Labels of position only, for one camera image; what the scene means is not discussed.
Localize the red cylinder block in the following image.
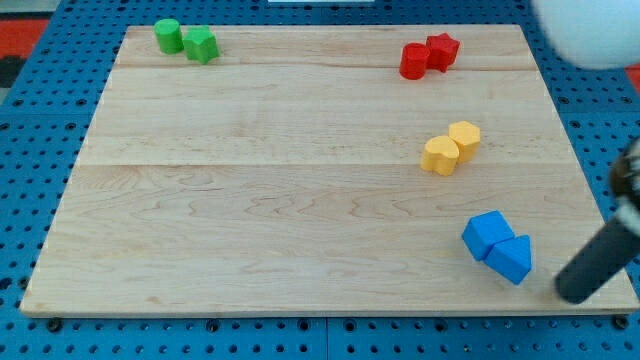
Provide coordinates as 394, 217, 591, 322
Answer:
399, 42, 430, 80

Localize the green star block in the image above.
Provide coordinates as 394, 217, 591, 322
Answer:
183, 25, 220, 64

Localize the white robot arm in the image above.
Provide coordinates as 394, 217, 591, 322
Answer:
532, 0, 639, 304

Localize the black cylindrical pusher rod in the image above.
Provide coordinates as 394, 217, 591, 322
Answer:
554, 139, 640, 305

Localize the yellow heart block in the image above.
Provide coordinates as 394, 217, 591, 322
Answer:
420, 135, 460, 176

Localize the blue cube block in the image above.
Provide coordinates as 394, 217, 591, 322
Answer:
461, 210, 515, 261

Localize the blue triangle block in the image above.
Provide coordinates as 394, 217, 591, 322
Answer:
484, 235, 532, 285

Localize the light wooden board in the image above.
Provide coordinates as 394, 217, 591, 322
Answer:
21, 25, 639, 318

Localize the green cylinder block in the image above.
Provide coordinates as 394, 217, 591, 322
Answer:
153, 18, 184, 55

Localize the yellow hexagon block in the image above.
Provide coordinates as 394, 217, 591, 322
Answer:
448, 121, 481, 163

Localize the red star block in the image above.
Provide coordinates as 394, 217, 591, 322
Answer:
426, 33, 461, 73

